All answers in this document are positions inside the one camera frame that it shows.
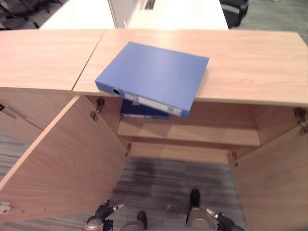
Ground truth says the white door lock latch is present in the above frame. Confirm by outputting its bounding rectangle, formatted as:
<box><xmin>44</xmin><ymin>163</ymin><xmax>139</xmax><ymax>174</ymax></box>
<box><xmin>0</xmin><ymin>201</ymin><xmax>14</xmax><ymax>216</ymax></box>

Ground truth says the silver cabinet handle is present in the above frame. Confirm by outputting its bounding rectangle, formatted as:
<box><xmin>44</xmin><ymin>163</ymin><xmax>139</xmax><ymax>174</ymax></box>
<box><xmin>0</xmin><ymin>103</ymin><xmax>27</xmax><ymax>120</ymax></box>

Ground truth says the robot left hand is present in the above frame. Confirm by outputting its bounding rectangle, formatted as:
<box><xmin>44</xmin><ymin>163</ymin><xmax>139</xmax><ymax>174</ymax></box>
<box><xmin>95</xmin><ymin>199</ymin><xmax>125</xmax><ymax>219</ymax></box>

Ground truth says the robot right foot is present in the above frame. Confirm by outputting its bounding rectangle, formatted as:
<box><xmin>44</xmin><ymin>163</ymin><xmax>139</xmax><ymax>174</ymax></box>
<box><xmin>190</xmin><ymin>188</ymin><xmax>201</xmax><ymax>209</ymax></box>

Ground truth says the robot left leg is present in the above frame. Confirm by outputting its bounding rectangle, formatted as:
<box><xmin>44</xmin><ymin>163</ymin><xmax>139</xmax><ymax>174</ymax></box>
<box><xmin>119</xmin><ymin>220</ymin><xmax>146</xmax><ymax>231</ymax></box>

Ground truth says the left wooden cabinet door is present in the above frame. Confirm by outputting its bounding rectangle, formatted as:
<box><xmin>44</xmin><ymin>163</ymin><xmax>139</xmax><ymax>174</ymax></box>
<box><xmin>0</xmin><ymin>95</ymin><xmax>132</xmax><ymax>222</ymax></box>

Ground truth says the open wooden office cabinet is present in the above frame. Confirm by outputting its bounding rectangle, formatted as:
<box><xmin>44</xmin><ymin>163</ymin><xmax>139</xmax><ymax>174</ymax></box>
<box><xmin>72</xmin><ymin>28</ymin><xmax>308</xmax><ymax>167</ymax></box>

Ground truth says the robot right leg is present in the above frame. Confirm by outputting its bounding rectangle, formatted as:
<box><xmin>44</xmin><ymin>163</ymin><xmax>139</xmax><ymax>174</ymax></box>
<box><xmin>185</xmin><ymin>207</ymin><xmax>218</xmax><ymax>229</ymax></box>

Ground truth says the wooden cabinet door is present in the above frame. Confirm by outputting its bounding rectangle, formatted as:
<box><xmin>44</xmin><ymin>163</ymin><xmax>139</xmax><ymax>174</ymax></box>
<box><xmin>0</xmin><ymin>95</ymin><xmax>132</xmax><ymax>222</ymax></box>
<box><xmin>231</xmin><ymin>121</ymin><xmax>308</xmax><ymax>231</ymax></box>

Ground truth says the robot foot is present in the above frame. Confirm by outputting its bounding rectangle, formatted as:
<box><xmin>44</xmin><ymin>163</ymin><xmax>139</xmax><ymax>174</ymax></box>
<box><xmin>137</xmin><ymin>210</ymin><xmax>148</xmax><ymax>229</ymax></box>
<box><xmin>190</xmin><ymin>188</ymin><xmax>201</xmax><ymax>209</ymax></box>

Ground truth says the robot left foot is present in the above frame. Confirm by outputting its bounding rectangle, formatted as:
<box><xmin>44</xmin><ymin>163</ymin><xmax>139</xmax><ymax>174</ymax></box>
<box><xmin>137</xmin><ymin>210</ymin><xmax>148</xmax><ymax>229</ymax></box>

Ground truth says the white desk divider panel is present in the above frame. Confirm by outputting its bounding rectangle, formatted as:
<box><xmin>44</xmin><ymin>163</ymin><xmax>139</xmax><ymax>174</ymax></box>
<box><xmin>107</xmin><ymin>0</ymin><xmax>146</xmax><ymax>29</ymax></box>

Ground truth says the closed wooden cabinet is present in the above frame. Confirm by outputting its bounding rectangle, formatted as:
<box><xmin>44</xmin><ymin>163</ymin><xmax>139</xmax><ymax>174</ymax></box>
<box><xmin>0</xmin><ymin>28</ymin><xmax>107</xmax><ymax>147</ymax></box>

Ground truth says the black office chair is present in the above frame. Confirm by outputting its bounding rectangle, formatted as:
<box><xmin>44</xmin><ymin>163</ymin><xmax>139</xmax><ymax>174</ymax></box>
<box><xmin>0</xmin><ymin>0</ymin><xmax>64</xmax><ymax>30</ymax></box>
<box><xmin>219</xmin><ymin>0</ymin><xmax>250</xmax><ymax>29</ymax></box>

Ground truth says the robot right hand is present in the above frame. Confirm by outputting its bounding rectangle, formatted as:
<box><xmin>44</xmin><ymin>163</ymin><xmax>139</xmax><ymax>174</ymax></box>
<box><xmin>205</xmin><ymin>208</ymin><xmax>238</xmax><ymax>231</ymax></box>

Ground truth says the blue lever arch folder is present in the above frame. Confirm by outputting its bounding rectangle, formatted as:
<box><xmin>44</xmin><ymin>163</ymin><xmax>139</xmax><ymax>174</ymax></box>
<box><xmin>94</xmin><ymin>41</ymin><xmax>210</xmax><ymax>120</ymax></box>

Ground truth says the robot leg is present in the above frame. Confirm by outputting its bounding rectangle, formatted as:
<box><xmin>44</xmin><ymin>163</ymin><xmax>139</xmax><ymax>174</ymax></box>
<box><xmin>185</xmin><ymin>207</ymin><xmax>218</xmax><ymax>229</ymax></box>
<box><xmin>119</xmin><ymin>220</ymin><xmax>146</xmax><ymax>231</ymax></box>

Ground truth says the wooden cabinet shelf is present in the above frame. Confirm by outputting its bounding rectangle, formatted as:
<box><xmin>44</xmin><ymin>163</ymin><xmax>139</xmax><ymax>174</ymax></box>
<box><xmin>117</xmin><ymin>117</ymin><xmax>262</xmax><ymax>147</ymax></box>

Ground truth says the right wooden cabinet door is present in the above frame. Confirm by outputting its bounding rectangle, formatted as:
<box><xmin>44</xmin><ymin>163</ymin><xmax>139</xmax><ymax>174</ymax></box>
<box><xmin>231</xmin><ymin>121</ymin><xmax>308</xmax><ymax>231</ymax></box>

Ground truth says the white office desk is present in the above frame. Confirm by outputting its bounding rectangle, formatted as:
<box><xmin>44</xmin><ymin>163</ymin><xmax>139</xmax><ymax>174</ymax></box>
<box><xmin>39</xmin><ymin>0</ymin><xmax>116</xmax><ymax>30</ymax></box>
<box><xmin>128</xmin><ymin>0</ymin><xmax>229</xmax><ymax>31</ymax></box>

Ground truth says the dark blue folder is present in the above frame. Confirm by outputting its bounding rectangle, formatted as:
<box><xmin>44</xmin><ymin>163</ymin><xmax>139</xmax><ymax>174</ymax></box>
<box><xmin>120</xmin><ymin>98</ymin><xmax>170</xmax><ymax>120</ymax></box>

